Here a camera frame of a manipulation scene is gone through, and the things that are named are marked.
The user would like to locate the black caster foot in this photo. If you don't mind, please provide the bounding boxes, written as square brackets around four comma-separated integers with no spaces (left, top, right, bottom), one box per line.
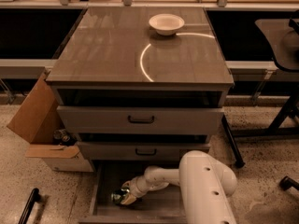
[279,176,299,190]

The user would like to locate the bottom open grey drawer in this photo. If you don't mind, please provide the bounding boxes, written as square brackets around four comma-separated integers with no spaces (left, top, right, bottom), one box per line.
[78,161,210,224]

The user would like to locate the black bar on floor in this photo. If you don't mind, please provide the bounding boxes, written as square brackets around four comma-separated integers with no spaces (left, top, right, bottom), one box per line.
[18,188,41,224]

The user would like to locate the black stand frame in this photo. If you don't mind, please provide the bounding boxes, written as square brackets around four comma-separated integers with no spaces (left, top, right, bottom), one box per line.
[221,93,299,168]

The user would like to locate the green soda can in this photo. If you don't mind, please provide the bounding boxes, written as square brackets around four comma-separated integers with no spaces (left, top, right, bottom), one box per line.
[111,188,130,205]

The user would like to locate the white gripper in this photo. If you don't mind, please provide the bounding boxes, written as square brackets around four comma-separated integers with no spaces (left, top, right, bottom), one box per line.
[121,175,150,205]

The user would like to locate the brown cardboard box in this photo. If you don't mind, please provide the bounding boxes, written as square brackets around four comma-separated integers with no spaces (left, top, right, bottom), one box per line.
[7,73,93,172]

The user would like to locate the top grey drawer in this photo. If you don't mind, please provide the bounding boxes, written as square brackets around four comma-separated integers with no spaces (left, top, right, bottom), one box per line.
[57,105,223,135]

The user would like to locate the white ceramic bowl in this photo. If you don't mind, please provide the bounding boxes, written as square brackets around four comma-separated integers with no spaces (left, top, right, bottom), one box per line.
[149,14,185,35]

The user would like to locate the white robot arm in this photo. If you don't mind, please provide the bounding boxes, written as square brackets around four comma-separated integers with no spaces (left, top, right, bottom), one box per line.
[120,150,237,224]

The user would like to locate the middle grey drawer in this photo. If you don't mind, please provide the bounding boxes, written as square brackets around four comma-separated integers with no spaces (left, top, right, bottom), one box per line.
[77,142,210,161]

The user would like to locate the grey drawer cabinet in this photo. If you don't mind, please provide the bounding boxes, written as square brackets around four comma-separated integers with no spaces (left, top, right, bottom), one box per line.
[46,6,235,224]

